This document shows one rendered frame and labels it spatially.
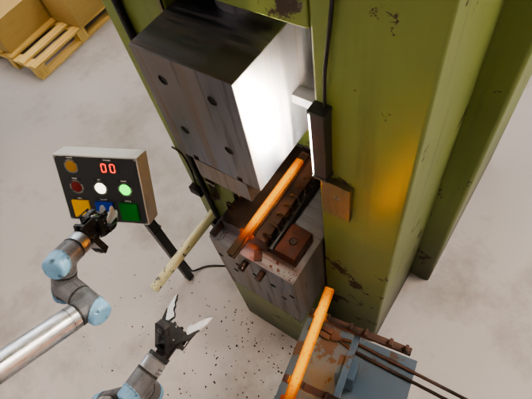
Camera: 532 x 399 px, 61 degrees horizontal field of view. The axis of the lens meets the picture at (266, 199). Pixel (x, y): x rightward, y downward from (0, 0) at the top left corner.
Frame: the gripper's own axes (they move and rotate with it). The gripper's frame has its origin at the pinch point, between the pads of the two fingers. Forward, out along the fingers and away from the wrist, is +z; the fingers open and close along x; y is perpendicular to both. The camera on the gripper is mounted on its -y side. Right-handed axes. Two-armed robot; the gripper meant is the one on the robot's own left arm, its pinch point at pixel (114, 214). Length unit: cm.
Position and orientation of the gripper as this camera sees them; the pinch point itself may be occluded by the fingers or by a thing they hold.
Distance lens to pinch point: 167.8
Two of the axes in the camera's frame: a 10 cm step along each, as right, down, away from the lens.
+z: 2.0, -4.8, 8.6
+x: -9.8, -0.6, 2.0
